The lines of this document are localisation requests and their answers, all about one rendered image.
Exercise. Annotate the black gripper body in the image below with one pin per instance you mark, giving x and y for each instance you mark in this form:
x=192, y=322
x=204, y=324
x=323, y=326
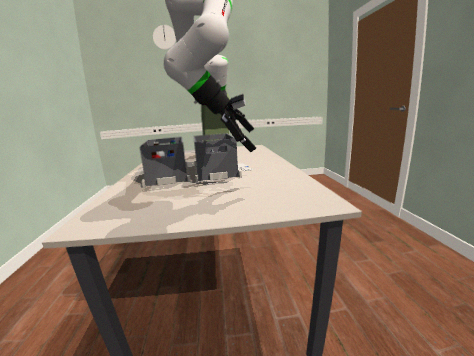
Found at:
x=218, y=103

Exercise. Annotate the grey divided crate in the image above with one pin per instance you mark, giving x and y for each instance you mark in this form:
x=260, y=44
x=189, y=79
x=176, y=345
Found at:
x=219, y=161
x=165, y=166

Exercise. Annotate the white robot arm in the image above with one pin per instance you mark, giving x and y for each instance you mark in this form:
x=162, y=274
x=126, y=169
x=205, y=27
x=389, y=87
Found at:
x=190, y=61

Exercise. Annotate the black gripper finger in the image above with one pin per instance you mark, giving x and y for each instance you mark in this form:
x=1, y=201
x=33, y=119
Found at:
x=242, y=120
x=239, y=136

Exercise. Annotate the white paper pick list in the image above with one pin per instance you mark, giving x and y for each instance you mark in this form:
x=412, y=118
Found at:
x=244, y=167

